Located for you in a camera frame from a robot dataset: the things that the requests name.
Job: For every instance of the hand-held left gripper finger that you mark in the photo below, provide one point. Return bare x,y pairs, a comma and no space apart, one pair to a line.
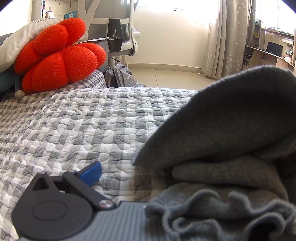
92,172

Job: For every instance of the grey knit sweater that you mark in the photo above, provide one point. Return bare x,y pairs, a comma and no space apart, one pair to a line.
219,127

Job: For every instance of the grey checked quilt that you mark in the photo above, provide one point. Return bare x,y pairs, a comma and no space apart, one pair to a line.
69,127

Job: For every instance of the grey patterned backpack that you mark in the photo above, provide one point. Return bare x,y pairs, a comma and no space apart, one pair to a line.
120,76

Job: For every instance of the red lobed plush cushion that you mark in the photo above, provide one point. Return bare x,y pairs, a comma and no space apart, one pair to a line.
57,58

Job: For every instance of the blue plush toy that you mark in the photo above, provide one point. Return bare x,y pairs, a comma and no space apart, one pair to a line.
7,82

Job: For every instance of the paper sheet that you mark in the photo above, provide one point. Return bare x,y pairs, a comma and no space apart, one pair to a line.
97,39

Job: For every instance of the white printed pillow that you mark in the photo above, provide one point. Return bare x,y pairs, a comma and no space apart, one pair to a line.
13,46

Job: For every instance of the white mesh office chair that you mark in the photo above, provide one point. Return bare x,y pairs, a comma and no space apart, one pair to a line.
101,9

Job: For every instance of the white bookshelf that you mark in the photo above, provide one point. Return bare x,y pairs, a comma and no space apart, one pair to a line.
57,7

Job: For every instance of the grey star curtain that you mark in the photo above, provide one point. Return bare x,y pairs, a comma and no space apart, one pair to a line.
226,46

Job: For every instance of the wooden desk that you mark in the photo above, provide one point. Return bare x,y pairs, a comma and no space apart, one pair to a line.
261,56

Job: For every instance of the black laptop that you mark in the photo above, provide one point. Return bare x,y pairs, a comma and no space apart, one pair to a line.
274,48

